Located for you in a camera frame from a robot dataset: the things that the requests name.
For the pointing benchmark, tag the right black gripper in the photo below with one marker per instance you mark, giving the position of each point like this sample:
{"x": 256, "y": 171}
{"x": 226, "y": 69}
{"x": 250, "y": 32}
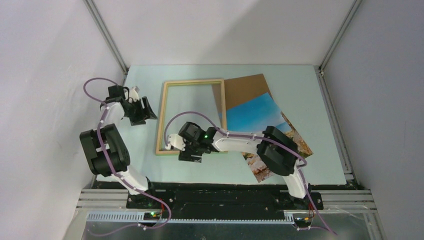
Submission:
{"x": 186, "y": 155}

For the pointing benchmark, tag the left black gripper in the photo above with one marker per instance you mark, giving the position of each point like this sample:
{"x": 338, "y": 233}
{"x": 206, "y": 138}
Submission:
{"x": 139, "y": 120}

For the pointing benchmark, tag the wooden picture frame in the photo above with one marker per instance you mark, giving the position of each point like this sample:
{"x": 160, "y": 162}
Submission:
{"x": 192, "y": 116}

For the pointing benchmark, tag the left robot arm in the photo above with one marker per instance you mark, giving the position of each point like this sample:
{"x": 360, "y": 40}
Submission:
{"x": 105, "y": 150}

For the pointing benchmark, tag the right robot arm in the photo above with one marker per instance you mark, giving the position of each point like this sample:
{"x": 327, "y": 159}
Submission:
{"x": 277, "y": 151}

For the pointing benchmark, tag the brown backing board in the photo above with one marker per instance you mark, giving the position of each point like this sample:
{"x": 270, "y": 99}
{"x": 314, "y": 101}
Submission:
{"x": 242, "y": 89}

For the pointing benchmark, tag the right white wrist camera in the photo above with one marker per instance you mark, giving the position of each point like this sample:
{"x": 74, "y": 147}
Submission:
{"x": 175, "y": 141}

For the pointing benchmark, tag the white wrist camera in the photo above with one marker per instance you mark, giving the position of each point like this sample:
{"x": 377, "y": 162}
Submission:
{"x": 133, "y": 95}
{"x": 175, "y": 141}

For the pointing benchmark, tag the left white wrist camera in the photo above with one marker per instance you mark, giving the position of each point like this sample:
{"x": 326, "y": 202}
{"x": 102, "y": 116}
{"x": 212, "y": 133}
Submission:
{"x": 133, "y": 95}

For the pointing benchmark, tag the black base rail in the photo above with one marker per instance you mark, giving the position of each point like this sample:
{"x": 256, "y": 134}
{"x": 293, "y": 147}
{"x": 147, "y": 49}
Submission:
{"x": 222, "y": 202}

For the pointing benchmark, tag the aluminium frame rails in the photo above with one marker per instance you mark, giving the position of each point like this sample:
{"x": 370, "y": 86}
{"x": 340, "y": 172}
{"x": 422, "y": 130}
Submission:
{"x": 349, "y": 213}

